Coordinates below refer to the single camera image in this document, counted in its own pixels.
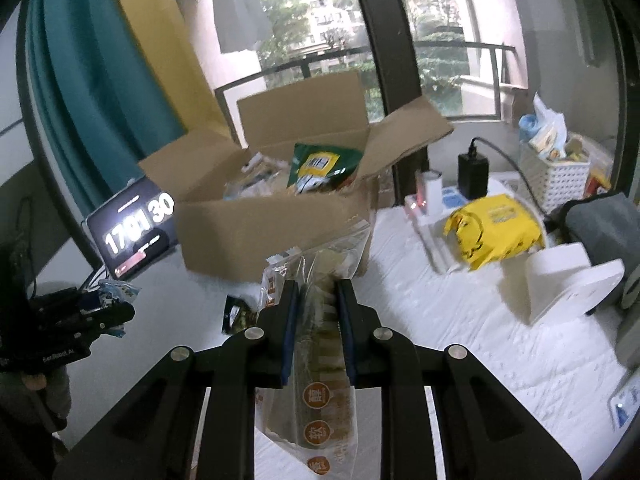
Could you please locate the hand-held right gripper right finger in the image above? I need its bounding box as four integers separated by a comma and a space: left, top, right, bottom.
334, 278, 583, 480

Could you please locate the yellow curtain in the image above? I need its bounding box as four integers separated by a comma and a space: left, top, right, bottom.
107, 0, 231, 136

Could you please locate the green yellow snack packet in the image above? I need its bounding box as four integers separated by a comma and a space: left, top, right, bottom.
286, 142, 365, 196

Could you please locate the brown cardboard box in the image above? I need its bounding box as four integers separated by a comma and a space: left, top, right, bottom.
137, 70, 456, 281

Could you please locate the white blue packet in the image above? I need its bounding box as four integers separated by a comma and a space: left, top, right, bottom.
607, 372, 640, 431

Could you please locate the clear cake packet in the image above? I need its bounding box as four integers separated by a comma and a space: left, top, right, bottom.
252, 220, 373, 476

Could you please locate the blue white tissue pack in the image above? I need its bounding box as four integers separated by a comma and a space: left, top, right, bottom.
519, 94, 569, 161

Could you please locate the black window frame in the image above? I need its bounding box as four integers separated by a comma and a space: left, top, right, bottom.
345, 0, 433, 208

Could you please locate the tablet with clock display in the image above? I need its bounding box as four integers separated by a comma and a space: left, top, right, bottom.
82, 177, 178, 281

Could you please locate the white paper roll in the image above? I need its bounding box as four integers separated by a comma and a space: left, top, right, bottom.
522, 242, 593, 326

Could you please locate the white plastic basket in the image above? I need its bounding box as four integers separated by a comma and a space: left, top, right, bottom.
519, 140, 593, 213

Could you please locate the white power strip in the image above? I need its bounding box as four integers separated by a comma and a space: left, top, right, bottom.
404, 172, 531, 273

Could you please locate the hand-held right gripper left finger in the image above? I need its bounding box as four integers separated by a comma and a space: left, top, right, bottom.
52, 280, 301, 480

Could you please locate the grey cloth bag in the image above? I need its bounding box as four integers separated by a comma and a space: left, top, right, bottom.
562, 192, 640, 271

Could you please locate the white plug adapter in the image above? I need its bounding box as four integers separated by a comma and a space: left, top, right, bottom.
414, 170, 443, 216

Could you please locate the black balcony railing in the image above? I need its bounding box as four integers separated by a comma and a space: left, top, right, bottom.
215, 42, 518, 121

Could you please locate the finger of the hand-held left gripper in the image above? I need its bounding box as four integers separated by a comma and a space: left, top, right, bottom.
75, 292, 136, 336

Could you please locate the small dark snack packet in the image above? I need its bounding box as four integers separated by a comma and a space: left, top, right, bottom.
221, 294, 261, 336

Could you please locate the yellow printed packet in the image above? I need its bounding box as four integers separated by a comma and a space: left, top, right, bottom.
444, 194, 546, 272

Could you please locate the small blue snack packet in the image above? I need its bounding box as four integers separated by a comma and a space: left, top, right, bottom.
82, 280, 142, 338

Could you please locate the teal curtain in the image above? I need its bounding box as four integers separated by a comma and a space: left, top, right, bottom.
25, 0, 193, 211

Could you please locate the black charger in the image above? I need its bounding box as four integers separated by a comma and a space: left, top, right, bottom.
457, 152, 490, 200

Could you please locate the white hanging garment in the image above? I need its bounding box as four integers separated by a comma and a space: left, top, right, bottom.
210, 0, 273, 53

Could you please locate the black cable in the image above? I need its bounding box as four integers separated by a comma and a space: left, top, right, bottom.
466, 136, 553, 213

